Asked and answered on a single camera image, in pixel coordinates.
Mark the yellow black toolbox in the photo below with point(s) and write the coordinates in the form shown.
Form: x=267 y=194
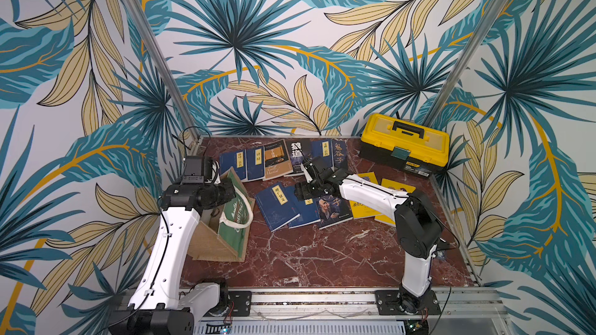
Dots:
x=404 y=146

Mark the dark wolf title book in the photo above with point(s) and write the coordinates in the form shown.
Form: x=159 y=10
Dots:
x=300 y=151

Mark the dark blue Guiguzi book back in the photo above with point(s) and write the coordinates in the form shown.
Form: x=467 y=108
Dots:
x=340 y=155

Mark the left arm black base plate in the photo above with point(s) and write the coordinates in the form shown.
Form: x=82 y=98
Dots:
x=217 y=303

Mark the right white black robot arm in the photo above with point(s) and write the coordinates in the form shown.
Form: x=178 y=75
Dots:
x=418 y=228

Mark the yellow book blue hair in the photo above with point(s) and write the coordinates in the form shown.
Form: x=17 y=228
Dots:
x=359 y=211

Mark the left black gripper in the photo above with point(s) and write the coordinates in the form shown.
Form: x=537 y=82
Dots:
x=230 y=194

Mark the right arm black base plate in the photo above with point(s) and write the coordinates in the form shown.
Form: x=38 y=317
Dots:
x=386 y=301

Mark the brown cover book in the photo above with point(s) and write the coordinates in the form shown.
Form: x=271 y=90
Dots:
x=277 y=160

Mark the aluminium front rail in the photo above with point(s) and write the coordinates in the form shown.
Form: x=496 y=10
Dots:
x=354 y=311

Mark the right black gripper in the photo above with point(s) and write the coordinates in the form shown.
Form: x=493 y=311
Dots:
x=309 y=185

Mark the old man portrait book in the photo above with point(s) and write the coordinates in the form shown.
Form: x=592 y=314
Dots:
x=333 y=210

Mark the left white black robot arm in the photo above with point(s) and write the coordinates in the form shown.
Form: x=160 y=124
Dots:
x=154 y=307

